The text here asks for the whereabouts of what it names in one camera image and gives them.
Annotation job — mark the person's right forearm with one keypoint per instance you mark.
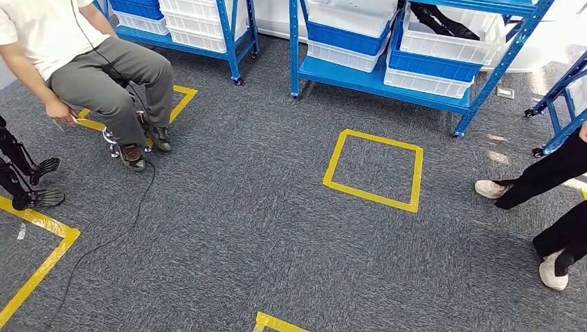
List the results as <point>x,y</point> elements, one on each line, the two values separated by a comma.
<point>34,80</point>

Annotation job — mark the black humanoid robot legs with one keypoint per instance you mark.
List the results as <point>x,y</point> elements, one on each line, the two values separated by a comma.
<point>23,183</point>

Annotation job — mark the person's right hand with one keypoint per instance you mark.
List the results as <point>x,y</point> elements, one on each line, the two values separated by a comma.
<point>62,111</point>

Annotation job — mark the chrome wheeled stool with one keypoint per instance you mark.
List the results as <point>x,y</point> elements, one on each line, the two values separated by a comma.
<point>112,149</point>

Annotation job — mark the person's left forearm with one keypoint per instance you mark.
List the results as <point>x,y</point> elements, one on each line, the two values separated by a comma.
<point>98,20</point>

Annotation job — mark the person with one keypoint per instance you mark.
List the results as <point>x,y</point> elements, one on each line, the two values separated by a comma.
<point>91,78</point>
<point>541,178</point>

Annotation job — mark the blue steel shelf rack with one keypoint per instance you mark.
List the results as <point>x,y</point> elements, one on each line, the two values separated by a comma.
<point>229,41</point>
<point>557,87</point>
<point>348,80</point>

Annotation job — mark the white paper scrap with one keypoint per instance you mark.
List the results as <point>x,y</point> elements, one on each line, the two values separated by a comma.
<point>21,231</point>

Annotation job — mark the silver floor socket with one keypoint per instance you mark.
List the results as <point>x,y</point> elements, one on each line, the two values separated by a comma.
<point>505,93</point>

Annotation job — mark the black plastic panel part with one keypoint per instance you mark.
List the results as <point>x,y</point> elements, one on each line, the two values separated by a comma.
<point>440,18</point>

